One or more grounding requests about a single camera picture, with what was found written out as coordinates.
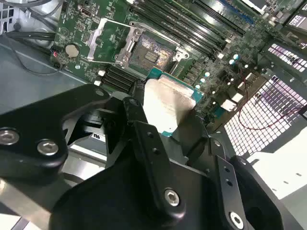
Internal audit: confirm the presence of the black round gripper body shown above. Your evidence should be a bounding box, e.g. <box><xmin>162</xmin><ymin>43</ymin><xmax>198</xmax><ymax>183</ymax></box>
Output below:
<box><xmin>49</xmin><ymin>155</ymin><xmax>224</xmax><ymax>230</ymax></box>

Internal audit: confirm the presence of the metal socket cover frame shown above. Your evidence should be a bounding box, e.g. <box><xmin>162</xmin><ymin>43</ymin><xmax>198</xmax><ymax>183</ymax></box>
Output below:
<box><xmin>86</xmin><ymin>18</ymin><xmax>142</xmax><ymax>66</ymax></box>

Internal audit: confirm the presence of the silver CPU green edge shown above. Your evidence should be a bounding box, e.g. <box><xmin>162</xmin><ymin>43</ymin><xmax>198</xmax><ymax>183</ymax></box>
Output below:
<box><xmin>143</xmin><ymin>67</ymin><xmax>204</xmax><ymax>138</ymax></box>

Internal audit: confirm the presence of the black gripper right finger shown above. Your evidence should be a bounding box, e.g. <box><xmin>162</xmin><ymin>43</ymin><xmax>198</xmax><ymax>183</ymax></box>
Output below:
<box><xmin>172</xmin><ymin>109</ymin><xmax>300</xmax><ymax>230</ymax></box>

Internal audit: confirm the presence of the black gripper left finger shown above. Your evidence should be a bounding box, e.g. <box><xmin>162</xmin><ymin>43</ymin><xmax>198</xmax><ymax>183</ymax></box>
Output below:
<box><xmin>0</xmin><ymin>80</ymin><xmax>187</xmax><ymax>228</ymax></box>

